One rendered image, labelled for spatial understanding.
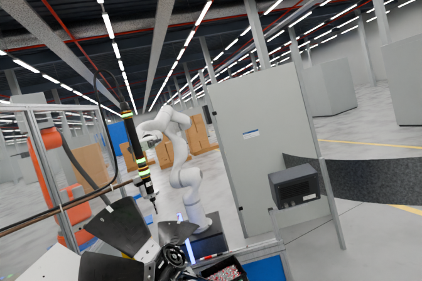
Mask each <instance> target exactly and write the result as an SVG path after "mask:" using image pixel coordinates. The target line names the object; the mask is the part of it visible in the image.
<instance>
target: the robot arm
mask: <svg viewBox="0 0 422 281"><path fill-rule="evenodd" d="M191 126H192V120H191V118H189V116H187V115H185V114H182V113H179V112H177V111H175V110H174V109H173V108H172V107H171V106H169V105H165V106H163V107H162V108H161V109H160V111H159V113H158V114H157V116H156V118H155V119H154V120H149V121H145V122H143V123H141V124H139V125H138V126H137V127H136V132H137V135H138V138H139V142H140V144H141V148H142V151H147V150H149V149H153V148H155V147H156V146H157V145H158V144H159V143H161V142H162V140H163V134H162V132H163V133H164V135H165V136H167V138H169V139H170V141H171V142H172V144H173V151H174V163H173V167H172V170H171V173H170V185H171V186H172V187H173V188H176V189H178V188H184V187H187V186H191V189H189V190H188V191H187V192H186V193H184V195H183V197H182V198H183V203H184V206H185V209H186V212H187V216H188V220H189V222H191V223H195V224H197V225H199V226H200V227H199V228H197V229H196V230H195V231H194V232H193V233H192V235H197V234H200V233H203V232H204V231H207V230H208V229H209V228H210V227H211V226H212V220H211V219H210V218H206V217H205V213H204V210H203V206H202V202H201V199H200V195H199V187H200V184H201V182H202V179H203V173H202V171H201V170H200V169H199V168H197V167H191V168H188V169H182V170H181V167H182V165H183V163H184V162H185V161H186V159H187V157H188V149H187V143H186V142H185V140H184V139H182V138H181V137H178V136H177V134H176V133H177V132H180V131H183V130H187V129H189V128H190V127H191Z"/></svg>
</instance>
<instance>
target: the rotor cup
mask: <svg viewBox="0 0 422 281"><path fill-rule="evenodd" d="M172 254H175V255H176V257H177V258H176V259H175V258H173V257H172ZM153 260H155V263H156V264H155V274H154V281H170V280H169V278H170V279H172V280H173V281H177V280H178V279H179V277H180V276H181V274H182V273H183V271H184V270H185V269H186V267H187V258H186V256H185V254H184V253H183V251H182V250H181V249H180V248H178V247H177V246H176V245H173V244H171V243H167V244H165V245H163V246H162V247H161V249H160V250H159V252H158V253H157V255H156V256H155V257H154V259H153ZM162 261H164V263H163V264H162V266H161V267H160V268H158V267H159V265H160V264H161V263H162ZM178 272H180V273H179V274H178ZM177 274H178V276H177V278H175V277H176V275H177Z"/></svg>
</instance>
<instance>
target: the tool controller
mask: <svg viewBox="0 0 422 281"><path fill-rule="evenodd" d="M268 179H269V185H270V189H271V195H272V199H273V201H274V203H275V204H276V206H277V208H278V209H279V210H281V209H285V208H289V207H292V206H296V205H299V204H303V203H307V202H310V201H314V200H317V199H320V198H321V196H320V185H319V179H318V172H317V171H316V170H315V169H314V168H313V167H312V166H311V165H310V164H309V163H306V164H302V165H299V166H295V167H291V168H288V169H284V170H282V171H277V172H273V173H271V174H268Z"/></svg>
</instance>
